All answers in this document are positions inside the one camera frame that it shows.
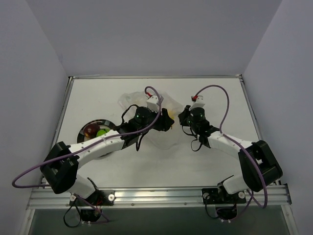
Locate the yellow fake lemon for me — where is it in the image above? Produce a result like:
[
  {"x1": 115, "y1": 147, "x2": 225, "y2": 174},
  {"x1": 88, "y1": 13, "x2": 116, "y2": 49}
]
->
[{"x1": 168, "y1": 110, "x2": 177, "y2": 120}]

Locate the clear plastic bag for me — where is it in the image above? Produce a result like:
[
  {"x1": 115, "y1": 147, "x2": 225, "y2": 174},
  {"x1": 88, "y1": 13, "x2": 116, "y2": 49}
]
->
[{"x1": 117, "y1": 90, "x2": 184, "y2": 151}]

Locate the green fake lime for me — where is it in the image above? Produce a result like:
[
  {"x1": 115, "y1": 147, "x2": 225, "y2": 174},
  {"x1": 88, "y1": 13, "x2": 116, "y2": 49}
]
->
[{"x1": 96, "y1": 129, "x2": 109, "y2": 137}]

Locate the dark red fake fruit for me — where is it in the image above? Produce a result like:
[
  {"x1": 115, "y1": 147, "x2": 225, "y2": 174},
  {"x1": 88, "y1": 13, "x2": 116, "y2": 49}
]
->
[{"x1": 83, "y1": 123, "x2": 99, "y2": 139}]

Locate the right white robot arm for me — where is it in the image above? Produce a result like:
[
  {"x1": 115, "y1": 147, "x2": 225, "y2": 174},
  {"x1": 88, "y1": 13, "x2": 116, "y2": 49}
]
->
[{"x1": 178, "y1": 105, "x2": 283, "y2": 202}]

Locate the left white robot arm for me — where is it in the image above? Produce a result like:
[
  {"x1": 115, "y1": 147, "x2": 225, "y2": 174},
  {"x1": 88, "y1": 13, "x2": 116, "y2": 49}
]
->
[{"x1": 40, "y1": 107, "x2": 174, "y2": 205}]

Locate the round plate with dark rim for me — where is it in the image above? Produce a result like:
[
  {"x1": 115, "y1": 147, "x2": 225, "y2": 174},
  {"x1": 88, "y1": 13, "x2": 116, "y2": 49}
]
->
[{"x1": 76, "y1": 119, "x2": 116, "y2": 143}]

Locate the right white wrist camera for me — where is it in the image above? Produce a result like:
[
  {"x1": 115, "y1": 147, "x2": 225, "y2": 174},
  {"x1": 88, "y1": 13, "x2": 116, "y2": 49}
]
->
[{"x1": 190, "y1": 95, "x2": 205, "y2": 109}]

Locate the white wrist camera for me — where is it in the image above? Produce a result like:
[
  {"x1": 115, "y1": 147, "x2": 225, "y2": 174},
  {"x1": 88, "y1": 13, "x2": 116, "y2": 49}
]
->
[
  {"x1": 190, "y1": 95, "x2": 205, "y2": 109},
  {"x1": 146, "y1": 95, "x2": 163, "y2": 113}
]

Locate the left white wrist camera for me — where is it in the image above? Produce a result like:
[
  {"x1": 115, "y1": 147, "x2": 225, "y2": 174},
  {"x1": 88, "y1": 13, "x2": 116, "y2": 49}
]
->
[{"x1": 146, "y1": 95, "x2": 163, "y2": 113}]

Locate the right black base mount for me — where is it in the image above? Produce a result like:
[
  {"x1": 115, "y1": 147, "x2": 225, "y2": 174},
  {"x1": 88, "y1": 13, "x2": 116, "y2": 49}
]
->
[{"x1": 201, "y1": 187, "x2": 246, "y2": 205}]

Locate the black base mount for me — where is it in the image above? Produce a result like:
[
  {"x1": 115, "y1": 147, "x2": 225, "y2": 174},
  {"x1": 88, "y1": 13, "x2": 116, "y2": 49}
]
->
[
  {"x1": 201, "y1": 187, "x2": 246, "y2": 205},
  {"x1": 69, "y1": 178, "x2": 115, "y2": 206}
]

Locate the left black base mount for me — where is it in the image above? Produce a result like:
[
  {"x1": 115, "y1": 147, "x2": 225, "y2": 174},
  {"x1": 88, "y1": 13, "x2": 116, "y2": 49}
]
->
[{"x1": 69, "y1": 178, "x2": 115, "y2": 206}]

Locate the aluminium front rail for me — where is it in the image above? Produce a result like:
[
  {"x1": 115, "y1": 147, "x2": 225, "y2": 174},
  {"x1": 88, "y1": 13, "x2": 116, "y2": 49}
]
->
[{"x1": 26, "y1": 185, "x2": 293, "y2": 209}]

